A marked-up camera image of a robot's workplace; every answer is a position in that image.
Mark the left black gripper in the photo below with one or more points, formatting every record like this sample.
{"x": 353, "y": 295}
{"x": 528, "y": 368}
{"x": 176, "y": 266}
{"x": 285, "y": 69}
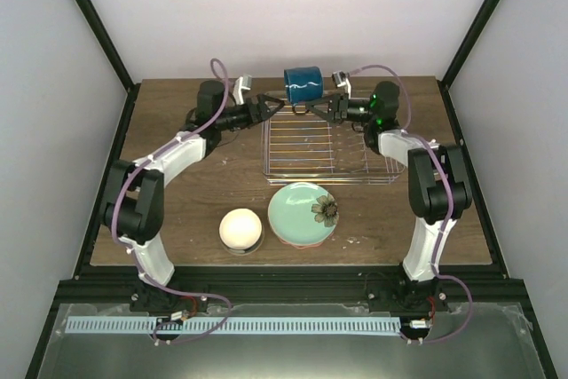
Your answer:
{"x": 263, "y": 112}

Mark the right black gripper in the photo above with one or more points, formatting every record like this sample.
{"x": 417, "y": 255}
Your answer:
{"x": 338, "y": 107}

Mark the blue enamel mug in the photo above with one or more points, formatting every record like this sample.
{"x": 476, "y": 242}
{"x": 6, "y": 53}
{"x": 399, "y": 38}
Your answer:
{"x": 303, "y": 84}

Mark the teal flower plate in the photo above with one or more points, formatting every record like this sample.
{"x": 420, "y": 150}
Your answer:
{"x": 303, "y": 213}

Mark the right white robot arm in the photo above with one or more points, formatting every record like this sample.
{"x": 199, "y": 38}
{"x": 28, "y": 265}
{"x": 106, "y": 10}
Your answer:
{"x": 437, "y": 181}

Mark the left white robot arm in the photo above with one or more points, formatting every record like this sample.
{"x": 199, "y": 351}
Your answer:
{"x": 132, "y": 207}

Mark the white upturned bowl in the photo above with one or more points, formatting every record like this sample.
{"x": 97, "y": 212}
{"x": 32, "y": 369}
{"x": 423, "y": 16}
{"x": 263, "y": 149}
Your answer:
{"x": 240, "y": 228}

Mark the orange scalloped plate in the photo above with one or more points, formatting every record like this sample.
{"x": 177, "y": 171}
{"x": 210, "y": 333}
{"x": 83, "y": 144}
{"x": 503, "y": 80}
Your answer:
{"x": 301, "y": 246}

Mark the light blue slotted strip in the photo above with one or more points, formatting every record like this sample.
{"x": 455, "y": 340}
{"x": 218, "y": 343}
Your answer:
{"x": 358, "y": 326}

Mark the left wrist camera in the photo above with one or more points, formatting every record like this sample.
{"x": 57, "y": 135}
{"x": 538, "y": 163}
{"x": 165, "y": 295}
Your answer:
{"x": 241, "y": 85}

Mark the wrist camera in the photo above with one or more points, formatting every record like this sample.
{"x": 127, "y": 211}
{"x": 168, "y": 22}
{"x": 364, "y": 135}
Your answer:
{"x": 341, "y": 81}
{"x": 241, "y": 85}

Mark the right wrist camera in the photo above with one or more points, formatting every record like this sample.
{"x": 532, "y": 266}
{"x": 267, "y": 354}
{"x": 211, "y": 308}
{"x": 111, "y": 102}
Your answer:
{"x": 341, "y": 81}

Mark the wire dish rack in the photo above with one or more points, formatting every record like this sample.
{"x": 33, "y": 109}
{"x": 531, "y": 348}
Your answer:
{"x": 299, "y": 146}

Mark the black aluminium frame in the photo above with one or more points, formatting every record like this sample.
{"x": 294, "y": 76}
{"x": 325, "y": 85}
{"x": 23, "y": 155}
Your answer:
{"x": 288, "y": 283}

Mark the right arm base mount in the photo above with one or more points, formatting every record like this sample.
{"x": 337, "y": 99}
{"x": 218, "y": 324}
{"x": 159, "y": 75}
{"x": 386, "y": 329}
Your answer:
{"x": 394, "y": 296}

